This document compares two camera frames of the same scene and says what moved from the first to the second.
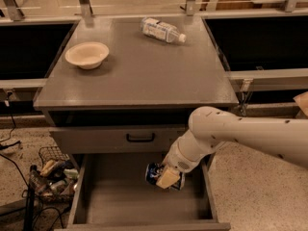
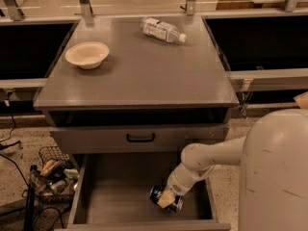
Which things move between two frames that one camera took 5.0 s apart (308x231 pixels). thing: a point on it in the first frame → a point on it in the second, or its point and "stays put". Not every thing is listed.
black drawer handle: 140,140 stays put
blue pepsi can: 152,171 → 155,192
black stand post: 29,212 stays put
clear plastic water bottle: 161,31 stays put
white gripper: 176,160 → 175,186
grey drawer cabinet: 118,95 stays put
